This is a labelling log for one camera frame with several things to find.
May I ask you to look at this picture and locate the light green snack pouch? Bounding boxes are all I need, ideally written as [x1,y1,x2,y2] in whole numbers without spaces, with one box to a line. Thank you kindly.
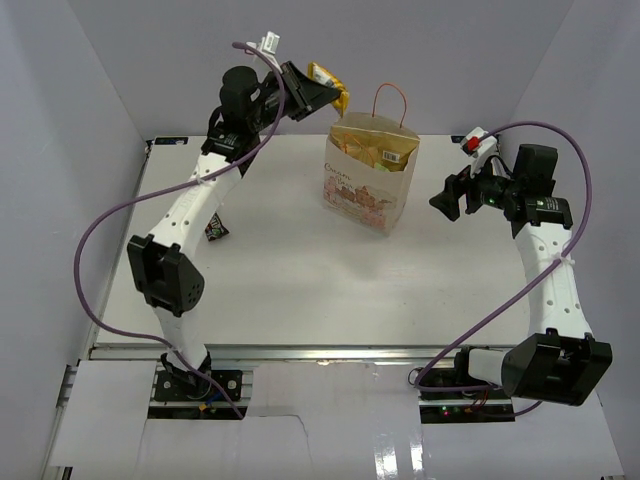
[373,161,394,172]

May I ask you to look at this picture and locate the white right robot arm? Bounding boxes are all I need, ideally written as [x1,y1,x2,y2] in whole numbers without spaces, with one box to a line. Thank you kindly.
[430,144,613,406]

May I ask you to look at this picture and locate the cream paper gift bag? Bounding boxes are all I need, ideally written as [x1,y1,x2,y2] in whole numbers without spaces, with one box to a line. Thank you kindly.
[323,82,420,235]

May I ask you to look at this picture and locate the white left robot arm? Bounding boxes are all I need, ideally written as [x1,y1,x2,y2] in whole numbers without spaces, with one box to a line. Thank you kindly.
[127,62,347,399]

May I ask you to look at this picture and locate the aluminium front rail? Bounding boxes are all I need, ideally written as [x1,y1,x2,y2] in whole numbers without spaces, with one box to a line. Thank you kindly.
[89,343,442,363]

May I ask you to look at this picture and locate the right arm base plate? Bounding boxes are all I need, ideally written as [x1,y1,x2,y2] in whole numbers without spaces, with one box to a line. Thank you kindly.
[419,348,515,425]

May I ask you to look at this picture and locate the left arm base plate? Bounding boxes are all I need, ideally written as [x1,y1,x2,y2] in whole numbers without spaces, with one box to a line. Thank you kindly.
[152,354,243,404]

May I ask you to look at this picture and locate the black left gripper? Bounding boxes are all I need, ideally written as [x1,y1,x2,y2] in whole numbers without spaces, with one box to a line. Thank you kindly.
[248,61,340,133]

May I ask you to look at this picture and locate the yellow snack bar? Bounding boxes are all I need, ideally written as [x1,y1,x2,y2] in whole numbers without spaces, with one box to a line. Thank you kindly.
[307,62,350,117]

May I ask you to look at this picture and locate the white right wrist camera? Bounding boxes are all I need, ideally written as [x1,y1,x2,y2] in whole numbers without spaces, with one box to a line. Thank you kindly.
[460,127,498,176]

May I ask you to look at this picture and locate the brown m&m's candy pack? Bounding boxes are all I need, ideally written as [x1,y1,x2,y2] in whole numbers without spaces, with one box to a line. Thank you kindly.
[205,213,229,242]

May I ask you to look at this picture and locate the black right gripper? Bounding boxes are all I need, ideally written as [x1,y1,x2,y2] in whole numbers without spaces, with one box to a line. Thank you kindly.
[430,151,521,222]

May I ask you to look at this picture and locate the brown potato chips bag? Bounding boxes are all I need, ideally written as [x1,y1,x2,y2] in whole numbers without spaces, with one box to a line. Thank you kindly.
[329,125,420,172]

